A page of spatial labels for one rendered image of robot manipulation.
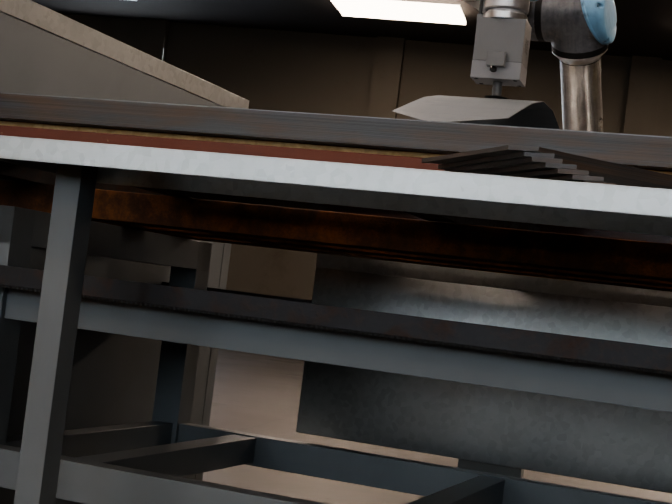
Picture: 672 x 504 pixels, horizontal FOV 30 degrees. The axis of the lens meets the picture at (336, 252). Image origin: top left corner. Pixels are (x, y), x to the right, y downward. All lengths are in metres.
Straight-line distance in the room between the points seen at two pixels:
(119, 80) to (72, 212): 0.87
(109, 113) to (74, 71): 0.47
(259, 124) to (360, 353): 0.37
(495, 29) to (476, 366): 0.65
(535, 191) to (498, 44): 0.76
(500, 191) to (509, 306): 1.13
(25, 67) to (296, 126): 0.65
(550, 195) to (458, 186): 0.11
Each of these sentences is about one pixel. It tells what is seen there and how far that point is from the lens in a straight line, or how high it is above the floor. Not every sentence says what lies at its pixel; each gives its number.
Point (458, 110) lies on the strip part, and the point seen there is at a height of 0.90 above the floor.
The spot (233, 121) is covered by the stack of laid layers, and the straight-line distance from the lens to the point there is 1.89.
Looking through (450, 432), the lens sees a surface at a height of 0.35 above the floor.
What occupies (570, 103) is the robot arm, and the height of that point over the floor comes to 1.06.
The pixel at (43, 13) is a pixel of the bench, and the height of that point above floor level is 1.04.
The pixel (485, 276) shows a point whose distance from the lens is 2.55.
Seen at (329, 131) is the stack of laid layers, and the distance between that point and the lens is 1.83.
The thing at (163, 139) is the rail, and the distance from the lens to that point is 1.94.
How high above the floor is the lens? 0.59
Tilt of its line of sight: 2 degrees up
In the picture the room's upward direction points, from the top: 7 degrees clockwise
